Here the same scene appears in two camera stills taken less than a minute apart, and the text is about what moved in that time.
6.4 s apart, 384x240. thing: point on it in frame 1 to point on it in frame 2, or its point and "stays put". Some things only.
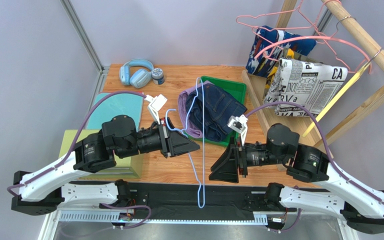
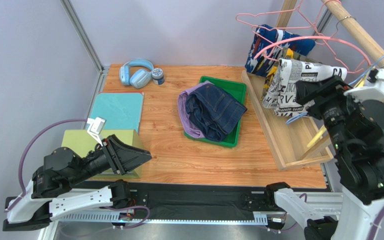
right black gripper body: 239,160 to 316,98
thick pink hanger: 327,39 stays put
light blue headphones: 139,78 stays put
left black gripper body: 163,134 to 109,156
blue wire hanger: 177,129 to 356,81
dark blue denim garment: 209,108 stays put
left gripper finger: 179,144 to 127,157
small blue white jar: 157,76 stays put
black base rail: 189,200 stays put
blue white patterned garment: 268,46 stays put
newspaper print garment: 314,86 stays put
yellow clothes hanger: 340,96 to 323,130
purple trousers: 186,125 stays put
